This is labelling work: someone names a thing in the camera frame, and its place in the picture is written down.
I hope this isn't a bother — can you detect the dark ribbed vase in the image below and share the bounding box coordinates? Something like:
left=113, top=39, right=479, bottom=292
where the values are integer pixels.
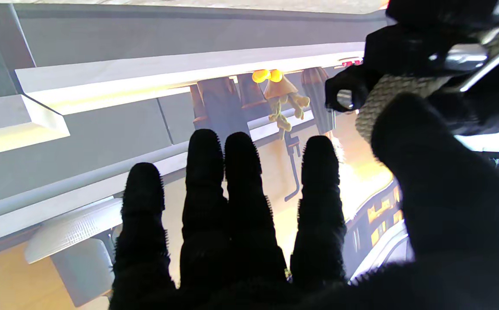
left=300, top=67, right=336, bottom=135

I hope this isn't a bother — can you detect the beige woven belt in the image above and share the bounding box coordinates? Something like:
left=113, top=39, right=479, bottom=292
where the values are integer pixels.
left=355, top=24, right=499, bottom=143

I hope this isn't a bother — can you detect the white shallow bowl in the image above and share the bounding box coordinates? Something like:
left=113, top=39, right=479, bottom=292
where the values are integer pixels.
left=25, top=198, right=125, bottom=264

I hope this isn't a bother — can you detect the grey counter with orange light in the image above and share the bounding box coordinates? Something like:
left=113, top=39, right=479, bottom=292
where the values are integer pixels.
left=0, top=95, right=70, bottom=158

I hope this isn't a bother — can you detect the grey jug with lid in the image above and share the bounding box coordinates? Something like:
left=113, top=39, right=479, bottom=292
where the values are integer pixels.
left=51, top=239, right=116, bottom=307

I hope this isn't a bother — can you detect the black kitchen faucet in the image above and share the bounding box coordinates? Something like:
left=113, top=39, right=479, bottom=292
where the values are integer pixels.
left=282, top=131, right=304, bottom=202

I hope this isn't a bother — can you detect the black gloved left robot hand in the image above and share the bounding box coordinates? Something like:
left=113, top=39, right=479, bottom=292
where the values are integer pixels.
left=325, top=0, right=499, bottom=134

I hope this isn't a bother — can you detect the cactus plant in bowl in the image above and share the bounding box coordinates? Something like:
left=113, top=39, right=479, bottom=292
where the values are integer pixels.
left=263, top=80, right=311, bottom=132

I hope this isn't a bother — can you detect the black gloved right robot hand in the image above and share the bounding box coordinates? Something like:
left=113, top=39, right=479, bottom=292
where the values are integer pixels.
left=109, top=93, right=499, bottom=310

